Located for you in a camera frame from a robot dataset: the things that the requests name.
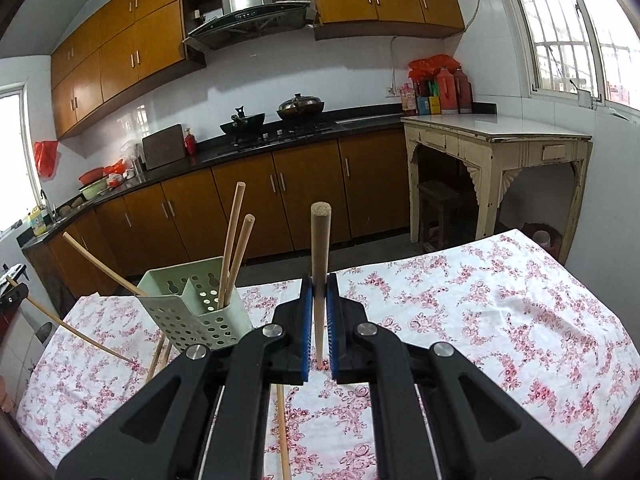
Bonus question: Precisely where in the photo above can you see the wooden stool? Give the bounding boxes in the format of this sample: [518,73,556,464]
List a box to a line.
[417,180,461,253]

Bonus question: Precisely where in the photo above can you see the black wok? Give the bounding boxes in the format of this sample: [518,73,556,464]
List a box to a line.
[220,106,266,141]

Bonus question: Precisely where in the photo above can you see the dark sauce bottle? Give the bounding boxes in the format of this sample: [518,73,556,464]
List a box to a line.
[452,67,473,113]

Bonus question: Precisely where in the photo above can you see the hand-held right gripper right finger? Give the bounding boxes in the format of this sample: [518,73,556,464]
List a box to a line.
[327,273,586,480]

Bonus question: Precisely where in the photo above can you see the yellow detergent bottle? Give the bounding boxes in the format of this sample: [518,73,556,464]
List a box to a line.
[27,206,47,237]

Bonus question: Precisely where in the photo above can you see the black gas stove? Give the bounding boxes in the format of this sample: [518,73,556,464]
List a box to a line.
[220,120,336,152]

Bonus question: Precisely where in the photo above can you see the wrinkled red plastic bag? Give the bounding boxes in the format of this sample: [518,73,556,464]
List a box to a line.
[407,54,461,81]

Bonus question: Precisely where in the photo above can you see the round plastic container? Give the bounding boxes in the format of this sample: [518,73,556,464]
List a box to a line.
[522,222,563,261]

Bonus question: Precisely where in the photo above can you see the wooden cabinets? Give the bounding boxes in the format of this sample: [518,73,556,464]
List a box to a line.
[50,0,466,141]
[22,127,413,306]

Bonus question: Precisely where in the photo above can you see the white wall cable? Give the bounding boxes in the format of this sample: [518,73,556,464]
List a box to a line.
[389,0,493,92]

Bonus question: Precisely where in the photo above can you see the pink floral tablecloth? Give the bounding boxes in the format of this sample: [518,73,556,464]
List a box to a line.
[15,229,636,480]

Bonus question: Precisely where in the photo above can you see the barred glass window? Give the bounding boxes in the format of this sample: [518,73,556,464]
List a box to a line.
[487,0,640,111]

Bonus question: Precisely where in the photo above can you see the dark cutting board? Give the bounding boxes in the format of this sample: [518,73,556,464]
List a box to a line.
[141,123,187,171]

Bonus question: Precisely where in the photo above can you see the lidded cooking pot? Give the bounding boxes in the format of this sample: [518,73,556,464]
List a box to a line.
[276,93,326,122]

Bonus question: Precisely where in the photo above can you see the wooden upper cabinets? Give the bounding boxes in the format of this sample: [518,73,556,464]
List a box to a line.
[50,0,466,141]

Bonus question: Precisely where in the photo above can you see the large red oil bottle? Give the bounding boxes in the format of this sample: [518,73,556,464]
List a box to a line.
[437,66,458,113]

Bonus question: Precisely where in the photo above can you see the green basin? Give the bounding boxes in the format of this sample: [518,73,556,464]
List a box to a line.
[80,178,111,201]

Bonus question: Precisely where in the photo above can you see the wooden lower cabinets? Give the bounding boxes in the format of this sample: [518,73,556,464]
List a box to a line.
[22,127,413,306]

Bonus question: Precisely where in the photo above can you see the worn white wooden table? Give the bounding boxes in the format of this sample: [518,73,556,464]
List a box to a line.
[401,112,594,266]

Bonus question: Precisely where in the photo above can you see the hanging red plastic bag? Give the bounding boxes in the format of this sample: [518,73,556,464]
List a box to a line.
[33,141,59,178]

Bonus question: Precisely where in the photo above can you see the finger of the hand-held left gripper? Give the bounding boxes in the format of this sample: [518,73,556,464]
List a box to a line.
[1,281,29,312]

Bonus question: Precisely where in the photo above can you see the black kitchen countertop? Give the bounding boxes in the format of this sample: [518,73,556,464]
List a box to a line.
[20,102,496,251]

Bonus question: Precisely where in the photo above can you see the sliding glass window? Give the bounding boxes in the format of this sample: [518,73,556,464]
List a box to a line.
[0,87,43,233]

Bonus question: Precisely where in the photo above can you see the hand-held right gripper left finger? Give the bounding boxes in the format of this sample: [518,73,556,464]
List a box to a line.
[55,275,314,480]

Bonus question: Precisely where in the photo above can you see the green perforated utensil holder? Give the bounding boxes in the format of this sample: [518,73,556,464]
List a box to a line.
[136,256,253,356]

